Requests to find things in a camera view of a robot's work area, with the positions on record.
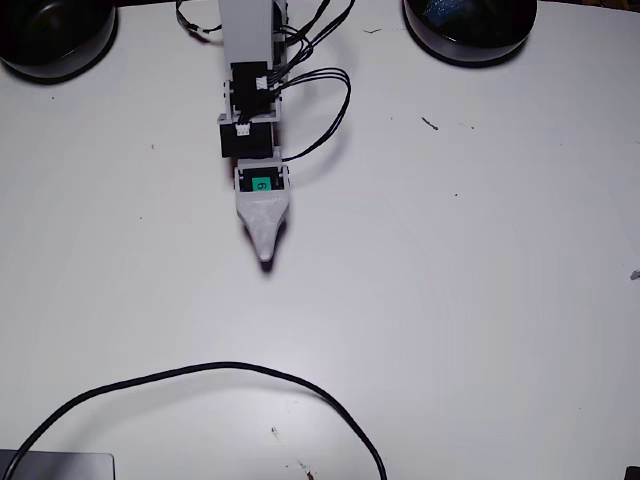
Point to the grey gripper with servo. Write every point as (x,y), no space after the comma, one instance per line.
(261,175)

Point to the blue sponge cube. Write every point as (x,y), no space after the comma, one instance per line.
(440,12)

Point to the black bowl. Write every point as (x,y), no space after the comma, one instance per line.
(490,40)
(50,40)

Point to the grey monitor stand base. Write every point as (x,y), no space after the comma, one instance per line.
(65,467)

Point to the small grey plastic piece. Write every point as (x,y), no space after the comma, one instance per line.
(635,274)

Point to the black flat object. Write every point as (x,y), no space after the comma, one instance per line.
(633,474)

